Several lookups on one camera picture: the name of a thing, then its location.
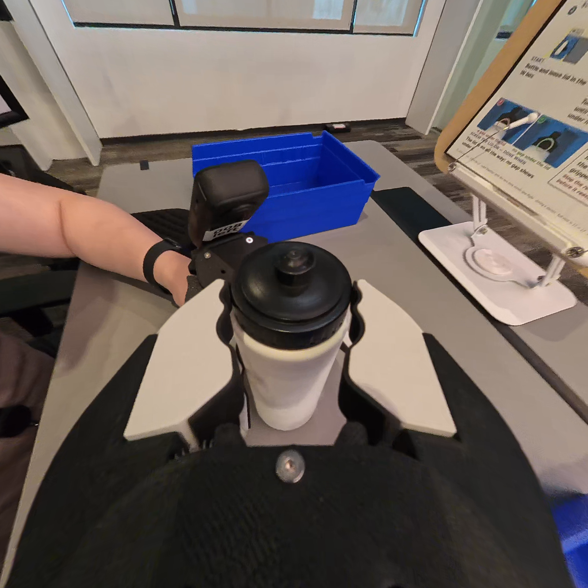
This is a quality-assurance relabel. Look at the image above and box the printed instruction sheet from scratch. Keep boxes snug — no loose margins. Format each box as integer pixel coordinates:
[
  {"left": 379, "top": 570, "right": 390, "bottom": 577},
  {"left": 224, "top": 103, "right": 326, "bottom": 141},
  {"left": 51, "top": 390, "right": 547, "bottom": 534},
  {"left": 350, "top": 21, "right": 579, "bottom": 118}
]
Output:
[{"left": 448, "top": 0, "right": 588, "bottom": 230}]

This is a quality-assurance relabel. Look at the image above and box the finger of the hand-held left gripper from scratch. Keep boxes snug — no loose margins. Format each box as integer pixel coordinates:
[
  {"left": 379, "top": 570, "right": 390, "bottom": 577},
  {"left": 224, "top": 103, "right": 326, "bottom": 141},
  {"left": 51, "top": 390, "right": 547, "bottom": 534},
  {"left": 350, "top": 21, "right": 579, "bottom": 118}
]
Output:
[{"left": 232, "top": 337, "right": 252, "bottom": 430}]

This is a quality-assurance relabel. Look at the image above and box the black framed poster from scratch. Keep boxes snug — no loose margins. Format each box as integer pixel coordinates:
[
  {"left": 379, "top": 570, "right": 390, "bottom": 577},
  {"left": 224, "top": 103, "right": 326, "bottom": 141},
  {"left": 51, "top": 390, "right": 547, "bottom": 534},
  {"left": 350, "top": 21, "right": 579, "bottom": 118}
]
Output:
[{"left": 0, "top": 76, "right": 26, "bottom": 131}]

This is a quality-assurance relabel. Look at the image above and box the black bottle lid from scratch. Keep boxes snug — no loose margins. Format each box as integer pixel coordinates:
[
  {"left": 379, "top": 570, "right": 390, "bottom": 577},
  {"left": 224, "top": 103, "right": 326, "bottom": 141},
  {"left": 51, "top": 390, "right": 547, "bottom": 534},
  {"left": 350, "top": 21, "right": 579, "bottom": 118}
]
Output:
[{"left": 231, "top": 241, "right": 353, "bottom": 347}]

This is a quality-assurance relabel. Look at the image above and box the white stand base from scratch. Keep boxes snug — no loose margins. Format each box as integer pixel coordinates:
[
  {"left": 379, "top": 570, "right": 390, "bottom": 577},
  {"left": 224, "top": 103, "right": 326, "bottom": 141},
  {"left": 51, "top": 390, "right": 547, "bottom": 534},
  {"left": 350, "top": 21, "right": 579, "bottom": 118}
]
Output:
[{"left": 418, "top": 195, "right": 578, "bottom": 326}]

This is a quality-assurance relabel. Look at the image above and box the blue plastic bin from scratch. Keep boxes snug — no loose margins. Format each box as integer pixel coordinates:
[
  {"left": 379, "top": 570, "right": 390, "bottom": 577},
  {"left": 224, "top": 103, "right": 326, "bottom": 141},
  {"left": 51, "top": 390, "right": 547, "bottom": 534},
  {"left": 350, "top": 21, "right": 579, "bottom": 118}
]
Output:
[
  {"left": 191, "top": 131, "right": 381, "bottom": 244},
  {"left": 549, "top": 494, "right": 588, "bottom": 588}
]

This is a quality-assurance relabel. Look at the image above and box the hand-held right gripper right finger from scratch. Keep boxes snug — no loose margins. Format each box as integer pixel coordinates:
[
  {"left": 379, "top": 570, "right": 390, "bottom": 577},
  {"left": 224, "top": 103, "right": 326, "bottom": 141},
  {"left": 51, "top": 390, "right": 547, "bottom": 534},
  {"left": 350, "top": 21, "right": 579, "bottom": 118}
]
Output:
[{"left": 339, "top": 278, "right": 458, "bottom": 453}]

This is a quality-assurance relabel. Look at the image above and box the wooden document board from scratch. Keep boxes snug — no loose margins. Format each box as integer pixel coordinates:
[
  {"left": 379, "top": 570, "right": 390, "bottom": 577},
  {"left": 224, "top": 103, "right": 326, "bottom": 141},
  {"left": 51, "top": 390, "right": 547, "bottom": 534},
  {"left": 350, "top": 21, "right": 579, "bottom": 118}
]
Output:
[{"left": 434, "top": 0, "right": 588, "bottom": 276}]

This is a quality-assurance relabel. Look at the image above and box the black wrist band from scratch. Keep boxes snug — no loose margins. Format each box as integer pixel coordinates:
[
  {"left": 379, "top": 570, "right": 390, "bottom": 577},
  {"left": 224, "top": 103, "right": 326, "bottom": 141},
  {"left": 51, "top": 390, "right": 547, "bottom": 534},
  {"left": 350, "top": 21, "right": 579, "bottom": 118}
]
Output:
[{"left": 142, "top": 237, "right": 191, "bottom": 295}]

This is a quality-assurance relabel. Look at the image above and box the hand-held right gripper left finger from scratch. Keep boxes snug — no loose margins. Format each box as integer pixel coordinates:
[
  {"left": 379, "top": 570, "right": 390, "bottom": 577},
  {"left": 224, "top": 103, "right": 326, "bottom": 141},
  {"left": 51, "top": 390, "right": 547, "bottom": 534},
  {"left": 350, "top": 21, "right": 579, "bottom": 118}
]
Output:
[{"left": 123, "top": 279, "right": 244, "bottom": 448}]

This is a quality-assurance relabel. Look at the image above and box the person's left forearm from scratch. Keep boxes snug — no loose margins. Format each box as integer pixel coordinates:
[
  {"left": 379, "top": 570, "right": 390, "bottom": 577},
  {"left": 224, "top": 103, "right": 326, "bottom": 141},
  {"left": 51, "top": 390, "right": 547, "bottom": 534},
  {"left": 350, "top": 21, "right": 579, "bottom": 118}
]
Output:
[{"left": 0, "top": 172, "right": 168, "bottom": 281}]

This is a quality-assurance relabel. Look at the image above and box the white plastic bottle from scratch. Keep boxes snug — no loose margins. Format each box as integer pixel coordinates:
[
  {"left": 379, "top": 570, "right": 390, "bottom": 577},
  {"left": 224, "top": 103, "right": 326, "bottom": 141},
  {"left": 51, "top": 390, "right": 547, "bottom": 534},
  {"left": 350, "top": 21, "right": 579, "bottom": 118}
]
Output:
[{"left": 230, "top": 312, "right": 352, "bottom": 432}]

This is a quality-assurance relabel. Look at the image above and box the framed glass window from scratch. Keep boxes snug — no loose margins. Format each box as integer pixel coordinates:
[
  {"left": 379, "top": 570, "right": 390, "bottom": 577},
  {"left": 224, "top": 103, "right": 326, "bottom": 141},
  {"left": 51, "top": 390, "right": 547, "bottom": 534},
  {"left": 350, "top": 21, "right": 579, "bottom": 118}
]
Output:
[{"left": 62, "top": 0, "right": 425, "bottom": 36}]

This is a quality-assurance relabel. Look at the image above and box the person's left hand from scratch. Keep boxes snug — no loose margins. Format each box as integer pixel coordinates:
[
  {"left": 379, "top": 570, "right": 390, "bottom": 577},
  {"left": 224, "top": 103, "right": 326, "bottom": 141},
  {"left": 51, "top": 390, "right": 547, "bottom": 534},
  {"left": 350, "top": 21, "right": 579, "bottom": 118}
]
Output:
[{"left": 161, "top": 252, "right": 198, "bottom": 307}]

